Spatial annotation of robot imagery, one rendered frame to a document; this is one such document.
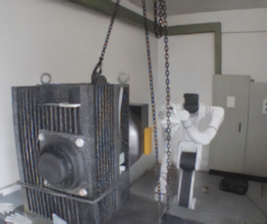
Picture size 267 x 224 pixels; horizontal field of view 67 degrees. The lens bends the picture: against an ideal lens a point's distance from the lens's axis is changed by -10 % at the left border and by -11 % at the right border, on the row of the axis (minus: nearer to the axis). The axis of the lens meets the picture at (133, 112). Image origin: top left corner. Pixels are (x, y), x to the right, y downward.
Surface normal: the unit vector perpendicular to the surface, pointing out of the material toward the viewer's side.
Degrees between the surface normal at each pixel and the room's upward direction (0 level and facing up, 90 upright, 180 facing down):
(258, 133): 90
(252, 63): 90
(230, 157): 90
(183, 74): 90
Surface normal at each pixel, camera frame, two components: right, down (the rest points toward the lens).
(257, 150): -0.52, 0.11
